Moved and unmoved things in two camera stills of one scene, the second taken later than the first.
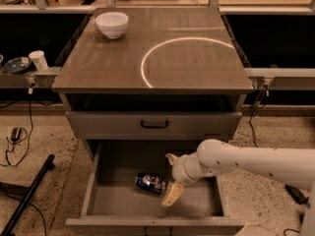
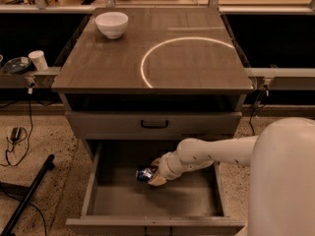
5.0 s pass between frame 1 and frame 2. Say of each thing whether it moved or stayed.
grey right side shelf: stayed
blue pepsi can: moved
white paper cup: stayed
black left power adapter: stayed
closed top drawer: stayed
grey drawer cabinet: stayed
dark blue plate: stayed
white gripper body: moved
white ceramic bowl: stayed
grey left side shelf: stayed
